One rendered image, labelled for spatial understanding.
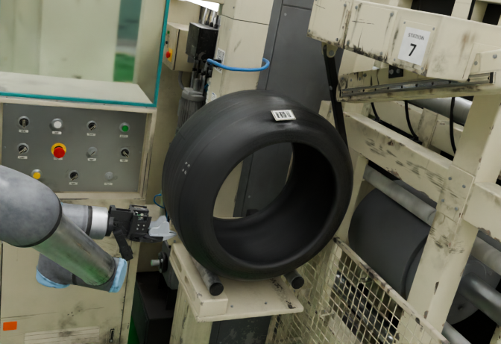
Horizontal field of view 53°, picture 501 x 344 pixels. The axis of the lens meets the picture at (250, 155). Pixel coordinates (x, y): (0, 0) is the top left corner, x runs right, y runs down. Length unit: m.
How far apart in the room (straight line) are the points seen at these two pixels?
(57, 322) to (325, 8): 1.60
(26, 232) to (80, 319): 1.41
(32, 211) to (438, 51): 0.94
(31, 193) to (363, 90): 1.10
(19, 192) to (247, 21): 1.02
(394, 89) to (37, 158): 1.27
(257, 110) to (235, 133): 0.09
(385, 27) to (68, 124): 1.16
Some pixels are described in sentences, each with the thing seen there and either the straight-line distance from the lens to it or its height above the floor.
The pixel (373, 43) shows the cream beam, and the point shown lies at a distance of 1.46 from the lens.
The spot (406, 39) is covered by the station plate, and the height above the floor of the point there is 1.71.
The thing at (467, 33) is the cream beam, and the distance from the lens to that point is 1.34.
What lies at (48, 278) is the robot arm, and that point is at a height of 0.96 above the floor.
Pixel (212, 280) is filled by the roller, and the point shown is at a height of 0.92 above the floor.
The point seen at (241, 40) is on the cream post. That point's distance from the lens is 1.69.
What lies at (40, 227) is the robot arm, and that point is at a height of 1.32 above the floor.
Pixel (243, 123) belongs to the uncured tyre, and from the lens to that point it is 1.38.
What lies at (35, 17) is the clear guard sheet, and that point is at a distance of 1.86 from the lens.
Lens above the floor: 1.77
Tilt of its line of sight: 18 degrees down
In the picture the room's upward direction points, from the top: 11 degrees clockwise
